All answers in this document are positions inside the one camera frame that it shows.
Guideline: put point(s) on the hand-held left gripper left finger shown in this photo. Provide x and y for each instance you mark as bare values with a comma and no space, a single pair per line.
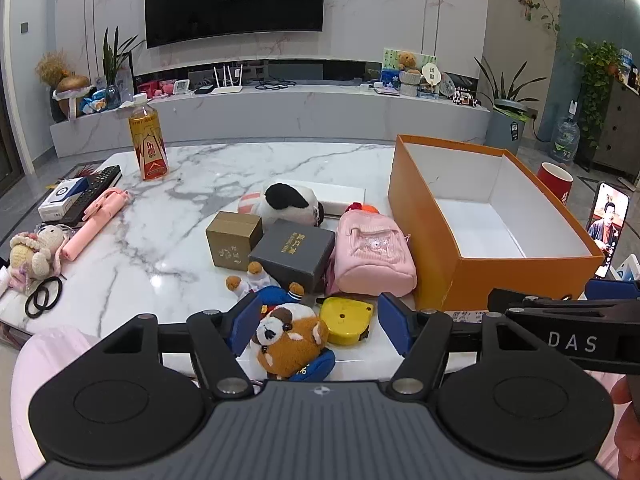
247,322

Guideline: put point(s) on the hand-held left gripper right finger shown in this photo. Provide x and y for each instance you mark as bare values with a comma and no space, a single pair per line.
395,322

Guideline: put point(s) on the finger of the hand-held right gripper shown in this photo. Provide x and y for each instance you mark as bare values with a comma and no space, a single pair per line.
540,298
612,290

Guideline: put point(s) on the orange cardboard box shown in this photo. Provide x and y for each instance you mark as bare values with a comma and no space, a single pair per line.
500,280

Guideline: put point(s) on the brown bear plush sailor outfit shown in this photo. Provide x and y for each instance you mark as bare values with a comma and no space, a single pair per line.
290,335

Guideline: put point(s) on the yellow tape measure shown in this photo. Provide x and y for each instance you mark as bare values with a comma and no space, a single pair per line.
345,320

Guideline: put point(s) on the small pink backpack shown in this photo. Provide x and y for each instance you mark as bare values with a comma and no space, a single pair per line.
370,260

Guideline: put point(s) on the small gold box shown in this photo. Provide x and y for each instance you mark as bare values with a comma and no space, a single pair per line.
232,245

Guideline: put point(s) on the dark grey box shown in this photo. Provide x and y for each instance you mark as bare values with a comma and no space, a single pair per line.
295,255

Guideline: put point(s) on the long white box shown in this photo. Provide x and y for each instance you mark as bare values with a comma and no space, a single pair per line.
345,202

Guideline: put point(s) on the white black-eared dog plush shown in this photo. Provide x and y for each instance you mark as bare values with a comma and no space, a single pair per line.
285,195

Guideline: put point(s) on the person's right hand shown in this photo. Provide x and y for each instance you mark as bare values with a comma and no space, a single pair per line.
625,430

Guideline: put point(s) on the smartphone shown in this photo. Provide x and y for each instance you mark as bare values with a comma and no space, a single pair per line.
607,230

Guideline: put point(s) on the red cup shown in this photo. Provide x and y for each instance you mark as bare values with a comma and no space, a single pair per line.
552,182

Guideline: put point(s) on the red orange small toy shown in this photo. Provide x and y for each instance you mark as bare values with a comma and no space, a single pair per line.
367,208

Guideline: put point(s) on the large water jug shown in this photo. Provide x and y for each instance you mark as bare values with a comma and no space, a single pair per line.
565,140

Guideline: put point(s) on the grey drawer cabinet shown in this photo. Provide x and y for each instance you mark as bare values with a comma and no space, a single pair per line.
622,130

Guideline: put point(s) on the pink selfie stick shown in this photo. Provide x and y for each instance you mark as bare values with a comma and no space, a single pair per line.
95,225

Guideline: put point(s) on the person's pink clothing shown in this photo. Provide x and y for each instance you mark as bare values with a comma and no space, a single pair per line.
50,355

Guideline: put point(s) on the black remote control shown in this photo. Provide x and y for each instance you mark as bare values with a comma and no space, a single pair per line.
102,180

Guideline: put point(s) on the orange drink bottle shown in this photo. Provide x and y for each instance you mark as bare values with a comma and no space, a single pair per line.
147,145

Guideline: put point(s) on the long-leaf potted plant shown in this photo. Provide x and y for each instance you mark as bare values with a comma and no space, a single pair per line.
505,97

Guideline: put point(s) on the marble tv console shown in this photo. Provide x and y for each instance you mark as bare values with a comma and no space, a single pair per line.
300,120

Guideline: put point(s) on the black white toy car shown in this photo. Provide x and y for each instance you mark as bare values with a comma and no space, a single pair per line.
465,97

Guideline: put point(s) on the crochet doll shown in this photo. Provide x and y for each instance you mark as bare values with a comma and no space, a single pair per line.
37,255

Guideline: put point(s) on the blue and white box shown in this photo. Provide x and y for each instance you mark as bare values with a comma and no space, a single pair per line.
62,197

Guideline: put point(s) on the bushy green potted plant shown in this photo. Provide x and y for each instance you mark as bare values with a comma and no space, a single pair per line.
595,60

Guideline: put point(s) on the white router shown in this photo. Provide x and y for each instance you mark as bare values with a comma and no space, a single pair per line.
227,89

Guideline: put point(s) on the small white clock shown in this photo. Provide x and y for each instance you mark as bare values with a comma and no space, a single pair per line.
181,87

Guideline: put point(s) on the white hand fan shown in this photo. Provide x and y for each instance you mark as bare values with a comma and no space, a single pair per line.
431,72

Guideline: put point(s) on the pink red toys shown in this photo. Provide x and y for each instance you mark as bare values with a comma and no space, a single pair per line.
155,89

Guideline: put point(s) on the illustrated card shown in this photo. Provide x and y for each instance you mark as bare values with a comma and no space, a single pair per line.
390,67

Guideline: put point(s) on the small teddy bear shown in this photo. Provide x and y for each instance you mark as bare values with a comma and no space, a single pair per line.
409,60

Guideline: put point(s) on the snack packets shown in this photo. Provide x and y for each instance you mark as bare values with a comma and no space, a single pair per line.
97,102

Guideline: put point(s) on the tall leafy potted plant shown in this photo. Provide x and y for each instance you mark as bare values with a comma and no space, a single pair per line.
114,60

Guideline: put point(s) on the gold mushroom ornament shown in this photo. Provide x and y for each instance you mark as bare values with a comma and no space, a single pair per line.
72,84

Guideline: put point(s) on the dried flower bunch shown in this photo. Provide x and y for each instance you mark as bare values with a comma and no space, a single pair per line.
50,67

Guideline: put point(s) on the black television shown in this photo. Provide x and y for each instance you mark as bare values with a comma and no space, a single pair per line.
235,0

